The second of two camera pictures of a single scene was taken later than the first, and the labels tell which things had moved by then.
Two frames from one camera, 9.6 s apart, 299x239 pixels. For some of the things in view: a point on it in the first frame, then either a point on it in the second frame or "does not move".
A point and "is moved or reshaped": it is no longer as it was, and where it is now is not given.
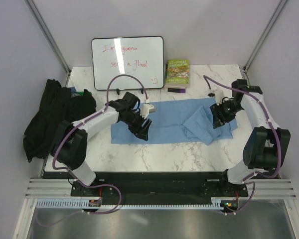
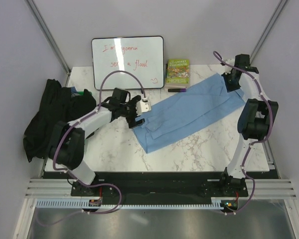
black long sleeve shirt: (58, 105) does not move
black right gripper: (219, 120) to (229, 88)
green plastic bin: (82, 93) does not move
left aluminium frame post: (40, 20) does not move
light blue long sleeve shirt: (183, 120) is moved or reshaped
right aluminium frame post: (246, 66) does not move
